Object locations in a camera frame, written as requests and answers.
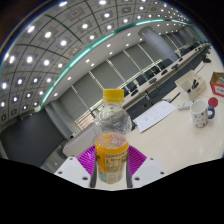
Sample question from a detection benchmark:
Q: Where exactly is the group of black desk microphones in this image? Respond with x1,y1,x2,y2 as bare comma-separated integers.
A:
131,46,214,96

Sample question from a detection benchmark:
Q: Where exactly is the white dotted mug blue handle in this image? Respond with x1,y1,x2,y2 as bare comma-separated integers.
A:
190,99,216,129

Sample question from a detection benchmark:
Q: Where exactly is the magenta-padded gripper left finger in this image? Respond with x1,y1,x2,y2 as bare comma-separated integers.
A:
54,144,98,189

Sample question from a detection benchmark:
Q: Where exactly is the group of ceiling lights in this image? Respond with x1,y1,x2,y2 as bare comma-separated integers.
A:
0,0,201,118

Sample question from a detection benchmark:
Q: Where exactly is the long curved conference desk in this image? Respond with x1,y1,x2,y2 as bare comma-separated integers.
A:
123,42,213,111

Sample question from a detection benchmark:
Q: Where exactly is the row of black office chairs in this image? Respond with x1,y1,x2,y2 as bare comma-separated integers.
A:
121,58,174,98

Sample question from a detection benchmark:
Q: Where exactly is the clear yellow-capped drink bottle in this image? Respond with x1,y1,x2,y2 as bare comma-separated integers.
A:
92,88,133,185

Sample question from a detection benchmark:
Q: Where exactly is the white printed paper sheet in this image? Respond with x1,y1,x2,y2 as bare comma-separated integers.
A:
132,100,177,134

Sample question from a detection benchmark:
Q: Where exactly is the flat round red coaster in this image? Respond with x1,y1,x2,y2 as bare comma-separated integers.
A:
207,96,219,109

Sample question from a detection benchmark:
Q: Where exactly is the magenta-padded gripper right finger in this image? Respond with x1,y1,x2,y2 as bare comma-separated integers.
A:
125,144,166,189

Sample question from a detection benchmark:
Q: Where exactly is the open cardboard box red side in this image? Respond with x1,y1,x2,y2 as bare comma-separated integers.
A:
209,71,224,98

